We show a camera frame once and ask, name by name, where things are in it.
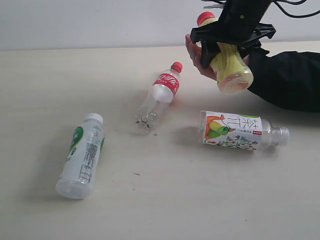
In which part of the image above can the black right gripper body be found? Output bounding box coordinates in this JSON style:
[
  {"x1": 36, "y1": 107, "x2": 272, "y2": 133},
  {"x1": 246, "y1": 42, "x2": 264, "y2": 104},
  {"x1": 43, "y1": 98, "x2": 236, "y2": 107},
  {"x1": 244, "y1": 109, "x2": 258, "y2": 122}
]
[{"x1": 217, "y1": 0, "x2": 272, "y2": 43}]

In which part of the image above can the clear red-label cola bottle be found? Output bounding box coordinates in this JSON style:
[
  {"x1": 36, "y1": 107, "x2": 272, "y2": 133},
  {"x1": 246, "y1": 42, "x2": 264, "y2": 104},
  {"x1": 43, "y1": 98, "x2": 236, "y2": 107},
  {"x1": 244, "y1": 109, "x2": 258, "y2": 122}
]
[{"x1": 134, "y1": 61, "x2": 183, "y2": 136}]

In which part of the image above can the yellow-label bottle red cap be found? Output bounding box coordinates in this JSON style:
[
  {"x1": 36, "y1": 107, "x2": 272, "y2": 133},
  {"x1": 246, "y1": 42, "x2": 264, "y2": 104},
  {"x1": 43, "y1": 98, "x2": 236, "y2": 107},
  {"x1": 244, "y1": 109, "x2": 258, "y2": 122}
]
[{"x1": 196, "y1": 11, "x2": 255, "y2": 95}]

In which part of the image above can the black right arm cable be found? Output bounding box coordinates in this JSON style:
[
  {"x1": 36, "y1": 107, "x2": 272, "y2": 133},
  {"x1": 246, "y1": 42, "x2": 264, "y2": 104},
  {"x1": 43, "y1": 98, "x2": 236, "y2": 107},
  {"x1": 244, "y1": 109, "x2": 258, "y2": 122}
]
[{"x1": 273, "y1": 0, "x2": 320, "y2": 19}]

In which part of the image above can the white green-label bottle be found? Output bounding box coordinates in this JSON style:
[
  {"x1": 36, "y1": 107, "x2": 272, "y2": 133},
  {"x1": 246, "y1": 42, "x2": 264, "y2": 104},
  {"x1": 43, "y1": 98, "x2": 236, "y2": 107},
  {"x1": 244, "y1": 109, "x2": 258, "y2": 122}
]
[{"x1": 55, "y1": 113, "x2": 105, "y2": 200}]

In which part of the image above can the clear tea bottle white label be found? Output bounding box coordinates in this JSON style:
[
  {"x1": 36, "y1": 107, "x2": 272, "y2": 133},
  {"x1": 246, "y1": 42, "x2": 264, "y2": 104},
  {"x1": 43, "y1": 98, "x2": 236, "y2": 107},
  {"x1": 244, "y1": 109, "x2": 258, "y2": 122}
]
[{"x1": 198, "y1": 110, "x2": 290, "y2": 151}]

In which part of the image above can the person's open bare hand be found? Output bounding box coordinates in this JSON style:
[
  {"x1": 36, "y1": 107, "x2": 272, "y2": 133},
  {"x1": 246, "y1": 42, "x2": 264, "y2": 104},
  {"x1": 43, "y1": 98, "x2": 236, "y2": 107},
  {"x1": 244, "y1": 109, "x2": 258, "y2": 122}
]
[{"x1": 185, "y1": 34, "x2": 217, "y2": 81}]

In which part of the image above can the black sleeved forearm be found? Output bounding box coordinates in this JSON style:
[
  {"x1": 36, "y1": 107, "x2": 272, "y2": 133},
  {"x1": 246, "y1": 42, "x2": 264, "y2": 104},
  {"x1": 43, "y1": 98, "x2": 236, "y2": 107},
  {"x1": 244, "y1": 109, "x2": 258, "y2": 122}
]
[{"x1": 248, "y1": 51, "x2": 320, "y2": 113}]

